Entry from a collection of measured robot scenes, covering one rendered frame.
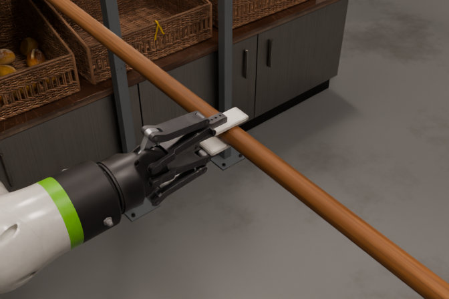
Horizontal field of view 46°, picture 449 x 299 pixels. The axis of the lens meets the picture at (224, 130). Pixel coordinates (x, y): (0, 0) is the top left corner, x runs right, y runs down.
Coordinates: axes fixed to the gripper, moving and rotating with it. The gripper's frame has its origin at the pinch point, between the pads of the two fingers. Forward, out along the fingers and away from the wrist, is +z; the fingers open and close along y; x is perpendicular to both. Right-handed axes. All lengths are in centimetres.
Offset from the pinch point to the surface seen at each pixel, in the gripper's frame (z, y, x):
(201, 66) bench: 75, 65, -95
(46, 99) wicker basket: 12, 58, -100
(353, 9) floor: 256, 114, -149
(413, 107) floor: 186, 111, -54
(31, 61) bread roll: 17, 57, -122
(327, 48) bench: 155, 83, -92
